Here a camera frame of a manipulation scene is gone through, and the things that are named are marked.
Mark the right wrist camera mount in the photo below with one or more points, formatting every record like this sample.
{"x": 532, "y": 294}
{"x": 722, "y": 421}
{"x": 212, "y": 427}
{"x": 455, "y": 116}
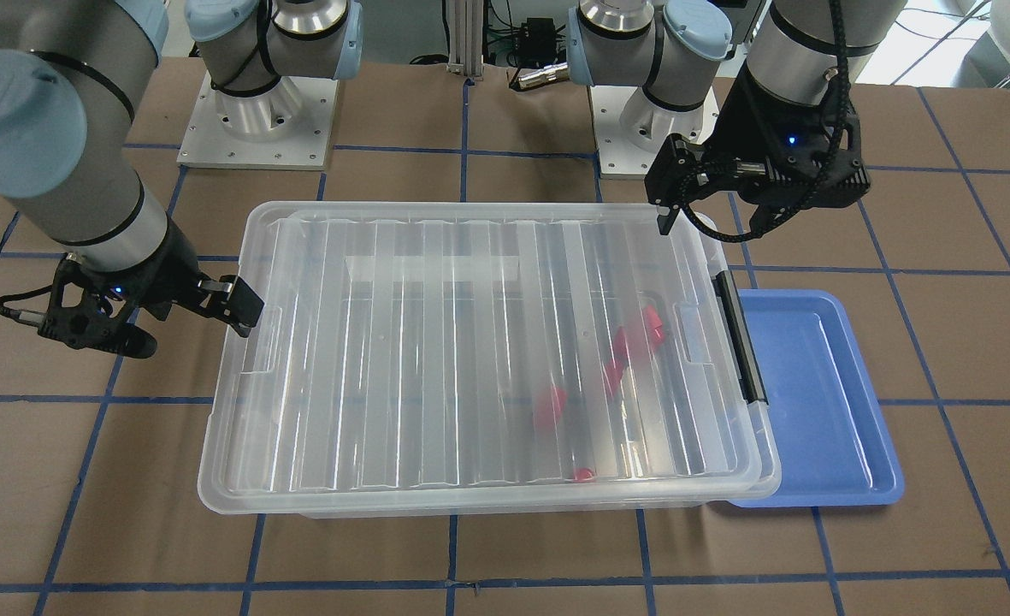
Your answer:
{"x": 85, "y": 308}

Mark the aluminium frame post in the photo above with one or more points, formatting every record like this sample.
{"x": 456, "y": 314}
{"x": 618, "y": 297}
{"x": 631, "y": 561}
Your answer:
{"x": 465, "y": 28}

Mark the clear plastic storage box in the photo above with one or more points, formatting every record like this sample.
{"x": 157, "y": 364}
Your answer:
{"x": 504, "y": 505}

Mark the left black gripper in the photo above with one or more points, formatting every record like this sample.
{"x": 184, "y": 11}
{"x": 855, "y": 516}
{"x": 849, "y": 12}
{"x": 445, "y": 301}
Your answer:
{"x": 748, "y": 120}

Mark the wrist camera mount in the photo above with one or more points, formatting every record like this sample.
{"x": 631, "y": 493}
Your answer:
{"x": 794, "y": 150}
{"x": 85, "y": 308}

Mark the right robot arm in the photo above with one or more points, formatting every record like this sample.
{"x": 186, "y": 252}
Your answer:
{"x": 72, "y": 78}

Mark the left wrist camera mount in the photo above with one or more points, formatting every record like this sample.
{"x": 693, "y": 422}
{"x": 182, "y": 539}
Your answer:
{"x": 794, "y": 150}

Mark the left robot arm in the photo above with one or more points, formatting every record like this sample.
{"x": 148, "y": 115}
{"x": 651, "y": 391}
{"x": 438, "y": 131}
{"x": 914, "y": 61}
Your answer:
{"x": 806, "y": 51}

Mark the black box latch handle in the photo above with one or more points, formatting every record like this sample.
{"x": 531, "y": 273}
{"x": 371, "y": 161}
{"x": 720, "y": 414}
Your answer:
{"x": 747, "y": 365}

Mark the blue plastic tray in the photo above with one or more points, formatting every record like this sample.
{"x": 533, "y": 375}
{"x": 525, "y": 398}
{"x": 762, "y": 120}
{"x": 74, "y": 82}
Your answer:
{"x": 831, "y": 437}

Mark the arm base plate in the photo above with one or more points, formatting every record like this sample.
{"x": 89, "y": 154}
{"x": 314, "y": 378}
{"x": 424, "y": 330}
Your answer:
{"x": 287, "y": 128}
{"x": 630, "y": 129}

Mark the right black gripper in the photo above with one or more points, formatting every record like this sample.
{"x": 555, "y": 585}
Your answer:
{"x": 173, "y": 267}

